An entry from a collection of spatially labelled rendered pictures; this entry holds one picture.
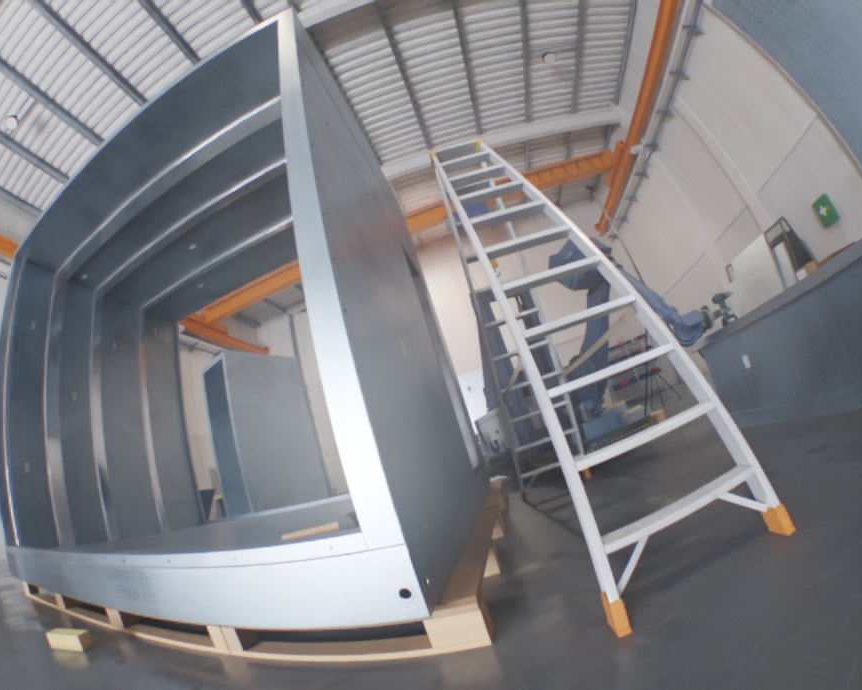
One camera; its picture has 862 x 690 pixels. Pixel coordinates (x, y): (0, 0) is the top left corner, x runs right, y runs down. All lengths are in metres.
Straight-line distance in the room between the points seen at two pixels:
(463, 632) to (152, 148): 3.38
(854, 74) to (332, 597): 2.00
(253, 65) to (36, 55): 6.82
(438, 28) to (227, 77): 6.36
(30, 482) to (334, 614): 3.32
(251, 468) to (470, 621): 5.37
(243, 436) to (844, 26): 6.83
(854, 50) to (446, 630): 1.93
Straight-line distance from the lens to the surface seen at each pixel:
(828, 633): 0.83
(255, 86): 2.94
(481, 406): 8.43
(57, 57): 8.95
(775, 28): 1.52
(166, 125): 3.15
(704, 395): 1.22
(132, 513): 4.46
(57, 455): 4.10
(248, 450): 6.21
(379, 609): 1.02
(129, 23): 8.40
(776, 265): 5.55
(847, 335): 1.97
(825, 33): 1.42
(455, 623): 1.09
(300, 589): 1.10
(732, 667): 0.81
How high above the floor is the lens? 0.56
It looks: 16 degrees up
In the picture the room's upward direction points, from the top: 17 degrees counter-clockwise
